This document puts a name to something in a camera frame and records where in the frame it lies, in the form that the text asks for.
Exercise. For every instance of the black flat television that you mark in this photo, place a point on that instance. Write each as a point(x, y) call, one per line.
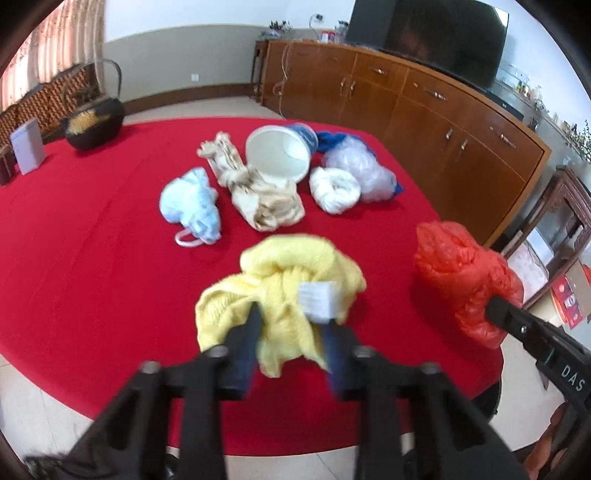
point(464, 39)

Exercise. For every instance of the dark brown canister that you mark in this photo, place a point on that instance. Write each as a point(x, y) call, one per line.
point(7, 165)

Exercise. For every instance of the white small box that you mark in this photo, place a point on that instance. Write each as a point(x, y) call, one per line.
point(28, 146)

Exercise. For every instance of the red tablecloth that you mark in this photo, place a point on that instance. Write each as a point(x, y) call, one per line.
point(93, 283)

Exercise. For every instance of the blue knitted cloth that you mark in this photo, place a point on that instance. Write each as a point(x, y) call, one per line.
point(330, 140)

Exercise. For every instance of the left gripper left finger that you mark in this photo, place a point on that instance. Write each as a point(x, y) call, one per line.
point(240, 363)

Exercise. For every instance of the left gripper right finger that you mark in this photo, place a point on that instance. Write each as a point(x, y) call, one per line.
point(344, 373)

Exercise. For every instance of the white plastic bag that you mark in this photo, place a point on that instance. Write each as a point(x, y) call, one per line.
point(334, 190)

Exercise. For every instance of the green leafy plant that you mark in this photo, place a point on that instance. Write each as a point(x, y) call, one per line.
point(580, 140)

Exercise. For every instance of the yellow knitted cloth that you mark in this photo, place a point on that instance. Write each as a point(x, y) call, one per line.
point(270, 274)

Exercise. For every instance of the patterned curtain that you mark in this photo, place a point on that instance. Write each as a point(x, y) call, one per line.
point(73, 33)

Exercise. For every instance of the wooden lattice bench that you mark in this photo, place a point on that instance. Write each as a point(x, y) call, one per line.
point(51, 102)

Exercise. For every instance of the long wooden sideboard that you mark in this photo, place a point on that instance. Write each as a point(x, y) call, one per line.
point(475, 162)

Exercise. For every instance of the red printed carton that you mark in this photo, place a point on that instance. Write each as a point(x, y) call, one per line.
point(566, 303)

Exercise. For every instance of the carved wooden side stand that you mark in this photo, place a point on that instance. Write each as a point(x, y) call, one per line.
point(552, 237)

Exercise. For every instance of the red plastic bag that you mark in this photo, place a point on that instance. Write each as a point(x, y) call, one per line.
point(464, 276)

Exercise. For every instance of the white paper bucket cup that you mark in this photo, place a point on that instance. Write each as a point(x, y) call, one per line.
point(281, 153)

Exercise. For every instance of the black iron teapot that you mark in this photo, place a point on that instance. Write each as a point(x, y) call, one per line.
point(97, 120)

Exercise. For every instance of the beige knotted cloth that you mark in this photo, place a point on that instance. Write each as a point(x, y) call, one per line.
point(265, 206)

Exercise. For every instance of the light blue face mask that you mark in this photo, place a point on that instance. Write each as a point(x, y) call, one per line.
point(191, 202)

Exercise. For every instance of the clear plastic bag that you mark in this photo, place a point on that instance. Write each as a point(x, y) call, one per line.
point(360, 168)

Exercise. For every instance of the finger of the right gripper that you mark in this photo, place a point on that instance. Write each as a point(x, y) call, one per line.
point(512, 319)

